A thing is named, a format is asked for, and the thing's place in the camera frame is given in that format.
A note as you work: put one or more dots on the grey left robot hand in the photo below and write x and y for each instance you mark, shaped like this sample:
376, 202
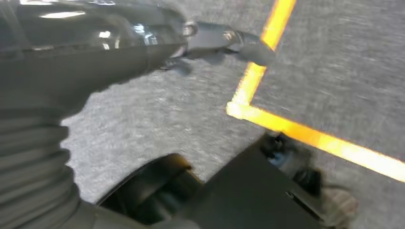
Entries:
79, 57

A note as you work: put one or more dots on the black robot lower body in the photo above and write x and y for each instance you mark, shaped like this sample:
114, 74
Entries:
246, 196

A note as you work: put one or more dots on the yellow floor tape square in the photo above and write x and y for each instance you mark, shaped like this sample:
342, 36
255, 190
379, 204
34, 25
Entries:
316, 137

